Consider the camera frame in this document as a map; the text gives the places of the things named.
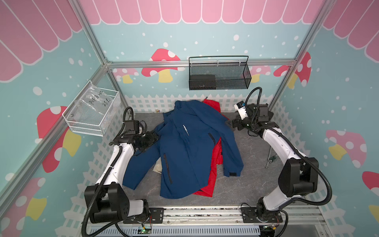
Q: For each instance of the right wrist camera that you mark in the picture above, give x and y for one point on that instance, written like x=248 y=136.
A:
x=241 y=109

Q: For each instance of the horizontal aluminium frame bar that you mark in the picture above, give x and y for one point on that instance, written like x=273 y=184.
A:
x=187 y=63

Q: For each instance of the black plastic tool case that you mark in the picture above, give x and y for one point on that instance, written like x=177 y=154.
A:
x=265 y=114

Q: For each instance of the green handled ratchet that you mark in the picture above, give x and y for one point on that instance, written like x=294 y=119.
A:
x=272 y=158

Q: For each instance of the beige jacket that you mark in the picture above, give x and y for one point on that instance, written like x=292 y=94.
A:
x=158 y=166

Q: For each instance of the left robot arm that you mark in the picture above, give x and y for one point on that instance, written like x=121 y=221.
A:
x=106 y=200

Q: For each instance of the aluminium frame post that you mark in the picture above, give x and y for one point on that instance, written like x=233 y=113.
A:
x=104 y=62

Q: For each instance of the black box in basket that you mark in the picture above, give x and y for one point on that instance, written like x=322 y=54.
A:
x=202 y=82

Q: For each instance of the red jacket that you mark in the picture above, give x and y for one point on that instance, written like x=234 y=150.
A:
x=214 y=154

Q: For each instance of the blue jacket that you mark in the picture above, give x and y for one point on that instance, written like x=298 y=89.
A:
x=187 y=138

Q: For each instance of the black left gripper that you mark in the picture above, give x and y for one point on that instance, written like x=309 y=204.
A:
x=152 y=138

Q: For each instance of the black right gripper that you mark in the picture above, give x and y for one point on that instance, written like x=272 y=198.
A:
x=239 y=121

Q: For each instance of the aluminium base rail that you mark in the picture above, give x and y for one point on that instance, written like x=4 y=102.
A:
x=223 y=221

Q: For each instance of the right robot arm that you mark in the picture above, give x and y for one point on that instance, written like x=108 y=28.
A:
x=300 y=174

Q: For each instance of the clear plastic bag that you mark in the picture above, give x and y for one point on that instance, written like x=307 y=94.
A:
x=94 y=103

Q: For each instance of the black wire mesh basket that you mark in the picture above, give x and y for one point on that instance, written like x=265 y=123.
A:
x=228 y=75

